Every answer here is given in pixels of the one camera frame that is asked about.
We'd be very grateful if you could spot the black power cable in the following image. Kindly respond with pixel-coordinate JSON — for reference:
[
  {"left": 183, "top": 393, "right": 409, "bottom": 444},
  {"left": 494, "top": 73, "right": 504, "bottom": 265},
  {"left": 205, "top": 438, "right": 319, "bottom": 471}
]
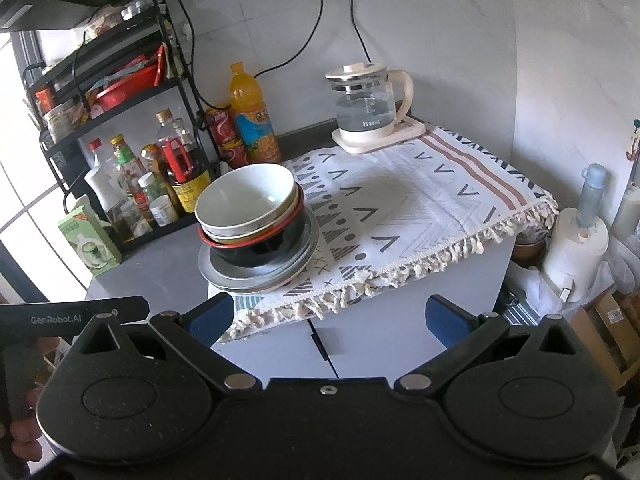
[
  {"left": 252, "top": 0, "right": 326, "bottom": 82},
  {"left": 339, "top": 0, "right": 374, "bottom": 64}
]

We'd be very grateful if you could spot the black power cable left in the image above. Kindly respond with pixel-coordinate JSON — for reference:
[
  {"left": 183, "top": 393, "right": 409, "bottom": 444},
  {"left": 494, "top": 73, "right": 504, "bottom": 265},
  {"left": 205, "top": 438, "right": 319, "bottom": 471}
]
[{"left": 252, "top": 0, "right": 326, "bottom": 82}]

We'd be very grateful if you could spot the light blue bottle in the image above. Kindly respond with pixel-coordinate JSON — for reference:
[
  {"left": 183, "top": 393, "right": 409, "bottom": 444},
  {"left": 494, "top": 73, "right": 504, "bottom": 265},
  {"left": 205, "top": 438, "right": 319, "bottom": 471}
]
[{"left": 576, "top": 162, "right": 608, "bottom": 229}]

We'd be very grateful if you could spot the cream kettle base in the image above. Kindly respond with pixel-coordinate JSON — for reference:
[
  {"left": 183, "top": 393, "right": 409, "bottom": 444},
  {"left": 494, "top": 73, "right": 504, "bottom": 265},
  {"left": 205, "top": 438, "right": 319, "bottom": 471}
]
[{"left": 331, "top": 117, "right": 426, "bottom": 155}]

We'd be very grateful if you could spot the person's left hand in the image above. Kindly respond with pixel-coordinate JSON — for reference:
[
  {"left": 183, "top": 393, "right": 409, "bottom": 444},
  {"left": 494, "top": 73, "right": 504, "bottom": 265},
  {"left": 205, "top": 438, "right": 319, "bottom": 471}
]
[{"left": 1, "top": 337, "right": 61, "bottom": 479}]

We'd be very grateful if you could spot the brown cardboard box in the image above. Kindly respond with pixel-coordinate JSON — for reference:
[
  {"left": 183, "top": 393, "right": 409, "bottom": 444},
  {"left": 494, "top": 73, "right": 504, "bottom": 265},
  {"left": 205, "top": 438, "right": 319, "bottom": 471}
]
[{"left": 570, "top": 292, "right": 640, "bottom": 390}]

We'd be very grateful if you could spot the red plastic basin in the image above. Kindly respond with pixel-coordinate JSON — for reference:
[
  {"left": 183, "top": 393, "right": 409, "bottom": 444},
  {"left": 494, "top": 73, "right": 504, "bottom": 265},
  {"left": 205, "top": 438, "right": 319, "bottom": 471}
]
[{"left": 96, "top": 65, "right": 157, "bottom": 112}]

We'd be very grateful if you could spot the glass electric kettle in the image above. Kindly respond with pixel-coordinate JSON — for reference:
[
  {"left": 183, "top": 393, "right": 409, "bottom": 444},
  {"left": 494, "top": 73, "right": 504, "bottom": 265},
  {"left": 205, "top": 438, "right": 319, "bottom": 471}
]
[{"left": 326, "top": 62, "right": 414, "bottom": 133}]

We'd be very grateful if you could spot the orange juice bottle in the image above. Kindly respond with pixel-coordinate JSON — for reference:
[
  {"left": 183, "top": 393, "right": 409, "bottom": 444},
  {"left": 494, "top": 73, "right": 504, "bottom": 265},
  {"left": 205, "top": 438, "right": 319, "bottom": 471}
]
[{"left": 229, "top": 62, "right": 281, "bottom": 164}]

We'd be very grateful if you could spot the white bakery plate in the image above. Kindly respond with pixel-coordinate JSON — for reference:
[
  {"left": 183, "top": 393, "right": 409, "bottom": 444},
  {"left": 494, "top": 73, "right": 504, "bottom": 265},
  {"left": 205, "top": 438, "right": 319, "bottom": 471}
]
[{"left": 204, "top": 206, "right": 310, "bottom": 269}]

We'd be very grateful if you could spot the green label sauce bottle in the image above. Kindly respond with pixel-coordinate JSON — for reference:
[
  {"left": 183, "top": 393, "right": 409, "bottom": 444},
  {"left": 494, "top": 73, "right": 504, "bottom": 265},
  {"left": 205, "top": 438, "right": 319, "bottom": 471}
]
[{"left": 111, "top": 134, "right": 145, "bottom": 195}]

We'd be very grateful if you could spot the dark soy sauce bottle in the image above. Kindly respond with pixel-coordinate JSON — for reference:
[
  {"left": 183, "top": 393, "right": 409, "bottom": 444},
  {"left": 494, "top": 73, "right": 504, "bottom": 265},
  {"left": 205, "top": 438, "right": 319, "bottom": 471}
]
[{"left": 156, "top": 110, "right": 212, "bottom": 214}]

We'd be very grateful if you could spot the black power cable right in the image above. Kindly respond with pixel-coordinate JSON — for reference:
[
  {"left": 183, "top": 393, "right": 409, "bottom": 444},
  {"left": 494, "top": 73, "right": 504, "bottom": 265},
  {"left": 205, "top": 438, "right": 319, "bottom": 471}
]
[{"left": 339, "top": 0, "right": 374, "bottom": 64}]

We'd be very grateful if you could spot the small white jar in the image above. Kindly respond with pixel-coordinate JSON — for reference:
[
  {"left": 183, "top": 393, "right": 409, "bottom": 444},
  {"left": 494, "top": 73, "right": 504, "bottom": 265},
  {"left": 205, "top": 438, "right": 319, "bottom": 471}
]
[{"left": 149, "top": 195, "right": 179, "bottom": 226}]

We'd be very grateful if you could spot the green carton box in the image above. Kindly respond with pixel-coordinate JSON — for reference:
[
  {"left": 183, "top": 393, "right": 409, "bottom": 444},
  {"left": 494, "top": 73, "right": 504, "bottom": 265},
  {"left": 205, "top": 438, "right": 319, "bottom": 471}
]
[{"left": 58, "top": 195, "right": 122, "bottom": 276}]

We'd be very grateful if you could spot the white ceramic bowl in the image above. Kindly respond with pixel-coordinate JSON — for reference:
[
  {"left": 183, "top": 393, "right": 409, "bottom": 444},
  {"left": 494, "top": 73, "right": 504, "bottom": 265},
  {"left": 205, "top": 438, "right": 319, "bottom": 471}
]
[{"left": 194, "top": 164, "right": 297, "bottom": 237}]

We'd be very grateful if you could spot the paper towel roll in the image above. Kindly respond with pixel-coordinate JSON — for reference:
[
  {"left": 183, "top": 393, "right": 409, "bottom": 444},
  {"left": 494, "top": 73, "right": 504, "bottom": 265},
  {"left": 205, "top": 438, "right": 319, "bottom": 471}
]
[{"left": 542, "top": 208, "right": 610, "bottom": 302}]

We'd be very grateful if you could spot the white vinegar bottle red cap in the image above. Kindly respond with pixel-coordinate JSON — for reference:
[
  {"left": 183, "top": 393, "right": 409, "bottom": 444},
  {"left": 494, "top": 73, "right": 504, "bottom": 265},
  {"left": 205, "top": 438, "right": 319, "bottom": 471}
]
[{"left": 85, "top": 139, "right": 134, "bottom": 243}]

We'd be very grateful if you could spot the black metal kitchen rack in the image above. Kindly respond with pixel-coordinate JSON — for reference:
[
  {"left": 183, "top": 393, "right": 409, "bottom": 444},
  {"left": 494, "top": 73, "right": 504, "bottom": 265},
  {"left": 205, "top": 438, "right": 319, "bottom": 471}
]
[{"left": 22, "top": 0, "right": 222, "bottom": 256}]

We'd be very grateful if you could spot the red and black bowl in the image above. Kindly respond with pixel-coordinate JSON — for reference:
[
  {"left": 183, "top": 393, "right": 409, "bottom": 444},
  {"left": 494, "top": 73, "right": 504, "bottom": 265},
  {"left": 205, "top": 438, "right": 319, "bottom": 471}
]
[{"left": 198, "top": 207, "right": 305, "bottom": 268}]

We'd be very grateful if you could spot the white patterned bowl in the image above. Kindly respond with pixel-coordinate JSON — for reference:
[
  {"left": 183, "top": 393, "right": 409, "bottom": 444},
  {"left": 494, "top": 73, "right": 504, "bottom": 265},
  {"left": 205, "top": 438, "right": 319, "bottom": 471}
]
[{"left": 198, "top": 184, "right": 304, "bottom": 248}]

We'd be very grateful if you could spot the patterned fringed table cloth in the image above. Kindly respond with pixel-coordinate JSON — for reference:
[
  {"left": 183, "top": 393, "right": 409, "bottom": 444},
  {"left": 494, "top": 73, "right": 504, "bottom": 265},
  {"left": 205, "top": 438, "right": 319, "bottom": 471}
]
[{"left": 221, "top": 127, "right": 559, "bottom": 342}]

